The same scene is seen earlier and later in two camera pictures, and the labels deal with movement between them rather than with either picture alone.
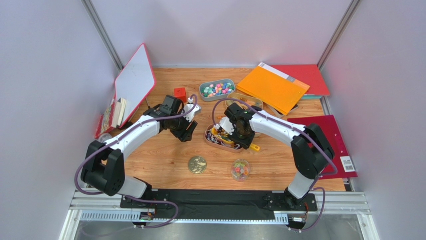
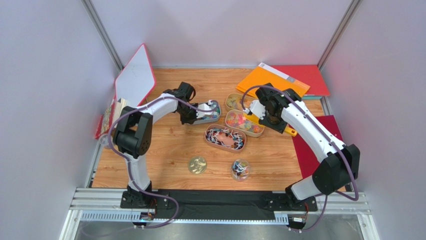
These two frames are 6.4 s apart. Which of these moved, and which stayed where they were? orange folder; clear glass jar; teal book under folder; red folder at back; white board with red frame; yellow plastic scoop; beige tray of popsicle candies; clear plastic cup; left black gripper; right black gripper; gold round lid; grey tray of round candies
Moved: left black gripper; right black gripper; grey tray of round candies; yellow plastic scoop
Stayed: red folder at back; clear glass jar; teal book under folder; beige tray of popsicle candies; clear plastic cup; orange folder; white board with red frame; gold round lid
